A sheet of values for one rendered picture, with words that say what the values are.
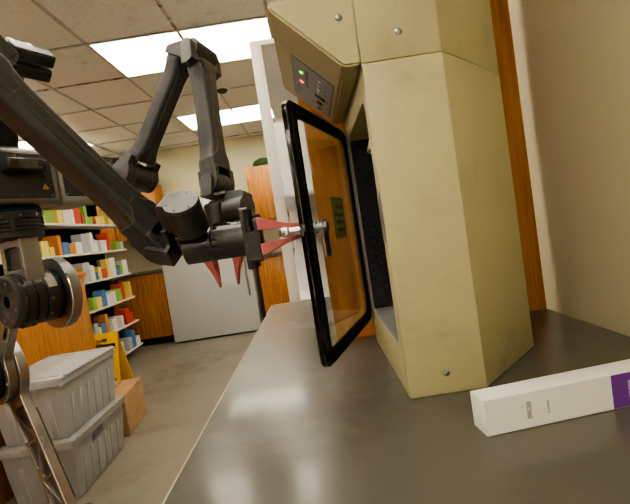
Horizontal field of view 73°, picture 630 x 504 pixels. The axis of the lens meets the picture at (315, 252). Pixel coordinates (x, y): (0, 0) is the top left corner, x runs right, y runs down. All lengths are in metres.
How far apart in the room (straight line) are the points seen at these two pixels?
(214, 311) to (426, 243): 5.19
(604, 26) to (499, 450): 0.70
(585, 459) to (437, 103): 0.45
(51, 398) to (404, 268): 2.27
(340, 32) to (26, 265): 0.99
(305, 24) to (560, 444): 0.59
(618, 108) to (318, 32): 0.52
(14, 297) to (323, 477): 0.99
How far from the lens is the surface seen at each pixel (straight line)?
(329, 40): 0.64
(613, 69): 0.91
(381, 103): 0.62
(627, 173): 0.89
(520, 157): 1.08
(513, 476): 0.49
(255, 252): 0.70
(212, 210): 1.05
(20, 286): 1.31
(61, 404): 2.64
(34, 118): 0.75
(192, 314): 5.79
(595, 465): 0.52
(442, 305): 0.63
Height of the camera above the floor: 1.20
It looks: 3 degrees down
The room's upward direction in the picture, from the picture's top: 9 degrees counter-clockwise
